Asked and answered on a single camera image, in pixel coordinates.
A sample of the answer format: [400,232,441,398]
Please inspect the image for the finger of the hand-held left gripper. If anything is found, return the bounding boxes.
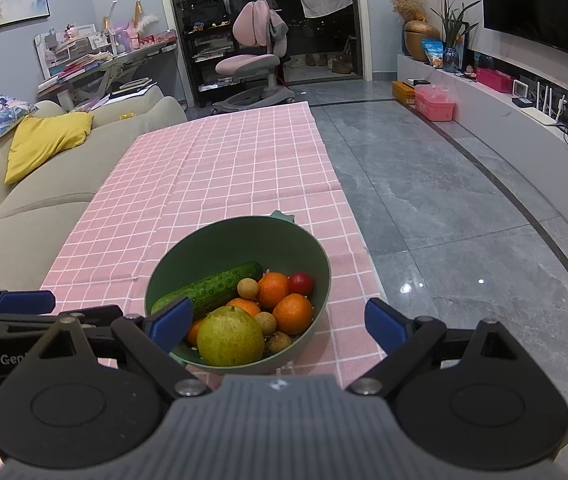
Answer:
[0,305,124,342]
[0,285,57,316]

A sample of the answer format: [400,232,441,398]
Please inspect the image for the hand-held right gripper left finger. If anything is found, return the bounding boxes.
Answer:
[14,296,209,401]

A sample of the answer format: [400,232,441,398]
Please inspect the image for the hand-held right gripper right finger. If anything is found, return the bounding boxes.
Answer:
[346,297,551,399]

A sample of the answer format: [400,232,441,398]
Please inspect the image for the green cucumber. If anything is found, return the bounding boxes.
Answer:
[151,261,263,318]

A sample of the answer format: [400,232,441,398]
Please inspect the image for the yellow-green pear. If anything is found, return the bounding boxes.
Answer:
[197,306,266,367]

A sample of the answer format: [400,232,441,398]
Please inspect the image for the red cherry tomato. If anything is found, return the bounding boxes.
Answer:
[289,272,314,295]

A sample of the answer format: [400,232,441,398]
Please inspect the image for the green colander bowl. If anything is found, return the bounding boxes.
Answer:
[144,210,332,376]

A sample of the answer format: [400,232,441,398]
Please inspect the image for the beige sofa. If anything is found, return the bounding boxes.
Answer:
[0,85,188,292]

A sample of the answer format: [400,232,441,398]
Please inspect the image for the pink checked tablecloth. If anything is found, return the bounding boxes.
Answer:
[0,101,387,480]

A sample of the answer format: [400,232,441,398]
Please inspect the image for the yellow pillow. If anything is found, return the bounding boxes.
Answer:
[4,111,95,185]

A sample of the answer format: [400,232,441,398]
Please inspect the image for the white tv cabinet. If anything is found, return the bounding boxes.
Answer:
[396,52,568,223]

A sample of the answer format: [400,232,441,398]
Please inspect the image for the pink storage basket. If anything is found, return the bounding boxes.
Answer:
[414,85,458,122]

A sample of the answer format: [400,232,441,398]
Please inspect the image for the orange box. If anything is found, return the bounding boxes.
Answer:
[391,80,417,106]

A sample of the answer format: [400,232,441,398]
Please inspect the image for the stack of books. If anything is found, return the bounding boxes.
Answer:
[108,77,159,99]

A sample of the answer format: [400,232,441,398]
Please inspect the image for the cluttered study desk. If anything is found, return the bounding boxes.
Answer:
[34,27,181,112]

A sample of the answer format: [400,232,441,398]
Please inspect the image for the black shelf cart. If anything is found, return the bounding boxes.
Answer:
[184,20,239,95]

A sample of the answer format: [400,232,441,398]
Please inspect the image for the white router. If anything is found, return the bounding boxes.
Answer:
[523,81,566,127]

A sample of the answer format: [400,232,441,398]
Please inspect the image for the pink box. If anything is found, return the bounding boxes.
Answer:
[476,67,515,94]

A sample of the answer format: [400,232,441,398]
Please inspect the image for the small white device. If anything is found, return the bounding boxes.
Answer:
[511,79,535,107]

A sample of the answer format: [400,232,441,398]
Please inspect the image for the pink desk chair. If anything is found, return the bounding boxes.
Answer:
[212,0,298,114]

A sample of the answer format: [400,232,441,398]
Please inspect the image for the blue snack bag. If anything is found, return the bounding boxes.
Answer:
[422,40,445,68]

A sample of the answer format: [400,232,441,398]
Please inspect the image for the white desk lamp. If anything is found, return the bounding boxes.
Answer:
[102,2,120,56]

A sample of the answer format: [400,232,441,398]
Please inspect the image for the golden vase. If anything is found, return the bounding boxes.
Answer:
[403,20,441,62]

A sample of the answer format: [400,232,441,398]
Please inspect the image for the green potted plant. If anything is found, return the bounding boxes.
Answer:
[430,0,482,58]

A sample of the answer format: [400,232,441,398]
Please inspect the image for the black backpack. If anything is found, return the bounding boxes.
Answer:
[184,0,228,27]

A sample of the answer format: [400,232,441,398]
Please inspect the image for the dried flower bouquet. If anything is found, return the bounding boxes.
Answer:
[390,0,428,24]

